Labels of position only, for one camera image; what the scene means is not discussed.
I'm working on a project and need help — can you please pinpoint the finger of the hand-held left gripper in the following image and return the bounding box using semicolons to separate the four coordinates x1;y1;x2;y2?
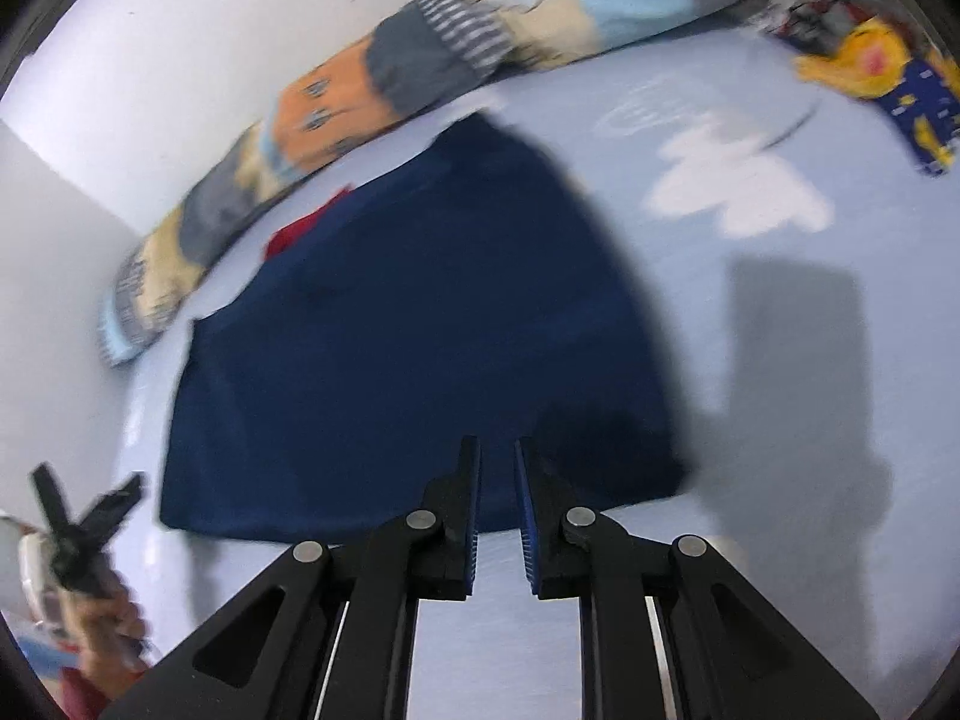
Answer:
28;463;76;541
75;471;148;541

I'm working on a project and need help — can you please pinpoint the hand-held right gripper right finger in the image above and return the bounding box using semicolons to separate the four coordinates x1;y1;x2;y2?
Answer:
514;436;882;720

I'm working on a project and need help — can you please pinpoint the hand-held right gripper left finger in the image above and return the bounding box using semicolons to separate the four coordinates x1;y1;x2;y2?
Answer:
101;435;482;720

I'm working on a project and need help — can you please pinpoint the navy blue jacket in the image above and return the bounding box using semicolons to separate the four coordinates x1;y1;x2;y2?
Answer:
159;114;691;545

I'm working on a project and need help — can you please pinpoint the person's left forearm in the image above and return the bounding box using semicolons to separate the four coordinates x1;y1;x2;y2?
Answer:
56;664;143;720

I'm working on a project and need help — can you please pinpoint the person's left hand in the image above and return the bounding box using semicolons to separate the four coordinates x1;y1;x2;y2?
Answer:
58;574;155;680

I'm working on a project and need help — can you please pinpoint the light blue cloud bed sheet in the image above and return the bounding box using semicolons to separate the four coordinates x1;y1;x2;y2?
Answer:
120;22;960;720

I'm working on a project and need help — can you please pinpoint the rolled patchwork quilt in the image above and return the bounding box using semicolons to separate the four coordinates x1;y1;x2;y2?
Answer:
97;0;818;368

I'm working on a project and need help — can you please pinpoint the cartoon print cloth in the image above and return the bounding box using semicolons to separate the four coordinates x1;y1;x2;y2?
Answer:
750;0;960;177

